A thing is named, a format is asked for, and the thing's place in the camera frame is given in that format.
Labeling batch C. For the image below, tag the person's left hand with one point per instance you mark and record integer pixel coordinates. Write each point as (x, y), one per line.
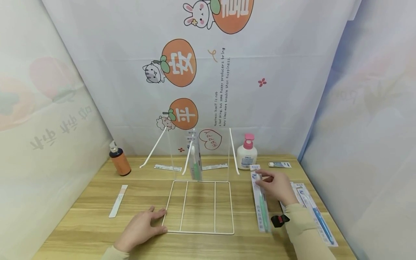
(138, 229)

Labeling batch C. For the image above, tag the person's right hand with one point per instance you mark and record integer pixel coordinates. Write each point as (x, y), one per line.
(279, 187)

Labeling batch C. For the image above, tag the person's left thumb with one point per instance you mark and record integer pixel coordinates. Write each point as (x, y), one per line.
(159, 230)

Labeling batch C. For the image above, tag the person's right thumb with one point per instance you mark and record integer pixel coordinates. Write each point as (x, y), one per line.
(262, 182)

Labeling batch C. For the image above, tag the person's left middle finger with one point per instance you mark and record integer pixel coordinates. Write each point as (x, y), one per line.
(151, 209)

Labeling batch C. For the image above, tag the person's right index finger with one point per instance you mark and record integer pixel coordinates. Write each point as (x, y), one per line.
(264, 172)

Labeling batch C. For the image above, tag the person's left index finger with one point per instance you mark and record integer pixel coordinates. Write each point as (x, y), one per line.
(159, 214)

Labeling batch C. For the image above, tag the green toothbrush package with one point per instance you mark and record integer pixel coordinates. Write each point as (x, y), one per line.
(261, 209)
(195, 162)

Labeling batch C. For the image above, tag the clear rack with white frame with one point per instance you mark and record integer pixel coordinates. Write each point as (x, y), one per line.
(214, 202)

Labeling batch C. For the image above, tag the person's right forearm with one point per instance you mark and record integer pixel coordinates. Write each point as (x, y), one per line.
(305, 234)

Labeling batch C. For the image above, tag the person's left forearm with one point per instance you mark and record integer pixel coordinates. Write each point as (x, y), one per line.
(115, 253)

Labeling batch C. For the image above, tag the small white and blue tube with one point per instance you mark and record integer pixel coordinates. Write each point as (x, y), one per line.
(280, 164)

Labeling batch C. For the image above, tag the white bottle with pink pump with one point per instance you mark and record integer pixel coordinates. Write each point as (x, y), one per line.
(246, 156)

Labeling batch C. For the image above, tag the white toothbrush package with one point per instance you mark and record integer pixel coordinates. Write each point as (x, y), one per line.
(285, 206)

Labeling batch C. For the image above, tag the pink toothbrush package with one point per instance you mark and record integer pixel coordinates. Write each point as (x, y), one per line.
(118, 201)

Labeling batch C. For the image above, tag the flat white package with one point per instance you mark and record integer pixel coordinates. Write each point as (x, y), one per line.
(214, 167)
(167, 168)

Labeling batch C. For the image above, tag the orange spray bottle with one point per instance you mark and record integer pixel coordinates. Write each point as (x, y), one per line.
(120, 163)

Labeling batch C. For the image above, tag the upright green toothbrush package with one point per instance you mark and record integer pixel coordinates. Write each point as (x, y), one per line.
(195, 162)

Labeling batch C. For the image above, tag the blue toothbrush package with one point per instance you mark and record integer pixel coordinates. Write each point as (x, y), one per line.
(320, 216)

